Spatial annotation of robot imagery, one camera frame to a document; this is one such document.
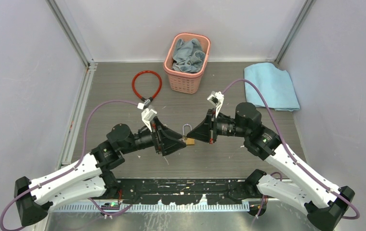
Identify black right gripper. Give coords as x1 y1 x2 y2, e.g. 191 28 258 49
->
187 108 249 144

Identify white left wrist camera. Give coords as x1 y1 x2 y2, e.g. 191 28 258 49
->
137 99 157 132

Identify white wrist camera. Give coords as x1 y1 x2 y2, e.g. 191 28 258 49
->
137 99 157 132
207 91 224 111

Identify brass padlock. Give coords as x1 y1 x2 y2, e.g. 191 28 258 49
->
182 124 195 146

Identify red cable lock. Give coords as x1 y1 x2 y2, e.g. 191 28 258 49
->
131 70 163 107

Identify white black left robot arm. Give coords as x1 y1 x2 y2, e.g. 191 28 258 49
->
14 117 186 227

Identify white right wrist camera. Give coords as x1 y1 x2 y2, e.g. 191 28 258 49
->
207 91 224 111

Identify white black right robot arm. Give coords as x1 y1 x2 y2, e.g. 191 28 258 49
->
187 103 355 231

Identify light blue folded towel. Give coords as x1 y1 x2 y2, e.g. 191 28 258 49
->
244 63 300 112

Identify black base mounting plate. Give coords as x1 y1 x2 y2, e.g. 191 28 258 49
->
93 178 268 205

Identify pink plastic basket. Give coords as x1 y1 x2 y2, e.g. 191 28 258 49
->
163 33 211 94

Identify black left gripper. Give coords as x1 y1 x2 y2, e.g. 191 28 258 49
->
120 116 186 155

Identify grey cloth in basket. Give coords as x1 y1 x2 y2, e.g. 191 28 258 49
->
172 38 206 74

